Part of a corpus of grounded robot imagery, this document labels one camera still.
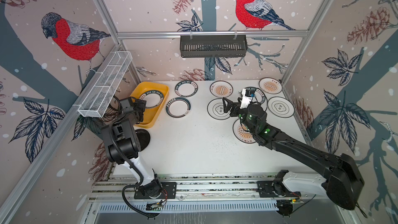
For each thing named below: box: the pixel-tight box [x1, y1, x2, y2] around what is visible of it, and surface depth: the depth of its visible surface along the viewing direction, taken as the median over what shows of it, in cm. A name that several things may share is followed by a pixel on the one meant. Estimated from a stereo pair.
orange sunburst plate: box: [209, 80, 234, 98], surface depth 120 cm
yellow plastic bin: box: [130, 81, 170, 129], surface depth 105 cm
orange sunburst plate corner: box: [258, 77, 283, 95], surface depth 120 cm
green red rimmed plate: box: [165, 96, 192, 119], surface depth 109 cm
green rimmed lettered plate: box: [174, 80, 199, 98], surface depth 120 cm
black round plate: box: [134, 128, 151, 152], surface depth 90 cm
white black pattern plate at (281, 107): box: [267, 96, 295, 119], surface depth 106 cm
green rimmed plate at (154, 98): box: [138, 90, 164, 110], surface depth 113 cm
